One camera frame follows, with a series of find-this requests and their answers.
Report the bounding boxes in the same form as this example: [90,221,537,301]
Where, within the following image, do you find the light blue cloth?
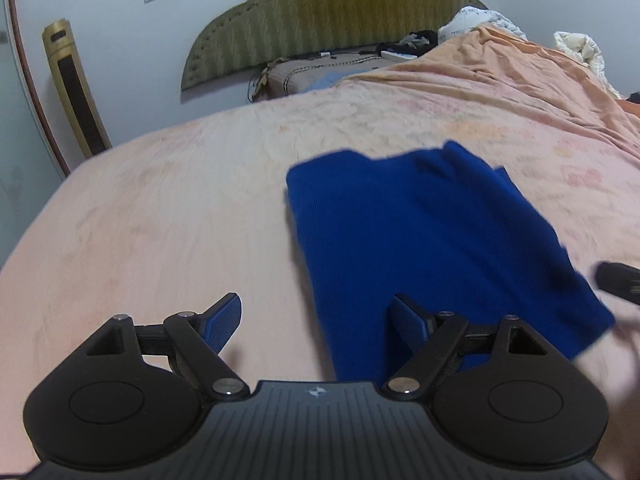
[303,71,353,94]

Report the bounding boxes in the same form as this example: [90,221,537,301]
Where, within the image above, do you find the orange blanket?
[344,24,640,163]

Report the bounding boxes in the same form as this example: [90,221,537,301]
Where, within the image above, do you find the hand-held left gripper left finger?
[86,291,249,401]

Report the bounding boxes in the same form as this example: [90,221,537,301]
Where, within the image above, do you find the black cable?
[292,49,383,62]

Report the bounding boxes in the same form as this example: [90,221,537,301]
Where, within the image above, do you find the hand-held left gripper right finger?
[386,294,572,397]

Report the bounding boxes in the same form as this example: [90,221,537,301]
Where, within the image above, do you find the gold tower air conditioner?
[42,18,113,159]

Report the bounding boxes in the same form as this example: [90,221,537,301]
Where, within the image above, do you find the white printed pillow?
[438,5,528,45]

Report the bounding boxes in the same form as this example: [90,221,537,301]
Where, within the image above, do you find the blue knit garment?
[285,140,617,386]

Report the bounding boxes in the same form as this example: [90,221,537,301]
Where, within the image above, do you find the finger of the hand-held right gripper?
[595,261,640,307]

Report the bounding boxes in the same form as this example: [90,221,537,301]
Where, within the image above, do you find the dark clothing pile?
[399,29,442,54]

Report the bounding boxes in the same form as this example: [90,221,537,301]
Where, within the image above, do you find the white quilt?
[552,31,623,100]

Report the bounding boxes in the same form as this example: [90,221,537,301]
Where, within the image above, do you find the olive padded headboard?
[180,0,489,92]

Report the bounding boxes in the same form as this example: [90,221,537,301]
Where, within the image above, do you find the bed with pink sheet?
[0,72,640,480]

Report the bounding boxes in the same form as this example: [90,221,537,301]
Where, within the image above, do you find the grey brown pillow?
[248,52,406,104]

